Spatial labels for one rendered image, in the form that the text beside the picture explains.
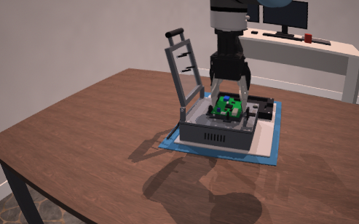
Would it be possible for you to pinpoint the green circuit board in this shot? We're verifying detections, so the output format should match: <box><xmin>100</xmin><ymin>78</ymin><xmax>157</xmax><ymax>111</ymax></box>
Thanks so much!
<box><xmin>211</xmin><ymin>96</ymin><xmax>242</xmax><ymax>118</ymax></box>

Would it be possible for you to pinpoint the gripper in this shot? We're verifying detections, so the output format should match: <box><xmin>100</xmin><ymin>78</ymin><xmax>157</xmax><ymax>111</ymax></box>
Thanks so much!
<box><xmin>210</xmin><ymin>28</ymin><xmax>251</xmax><ymax>113</ymax></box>

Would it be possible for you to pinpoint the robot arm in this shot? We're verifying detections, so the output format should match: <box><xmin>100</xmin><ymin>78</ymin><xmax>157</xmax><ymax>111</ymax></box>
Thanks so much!
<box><xmin>210</xmin><ymin>0</ymin><xmax>292</xmax><ymax>32</ymax></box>

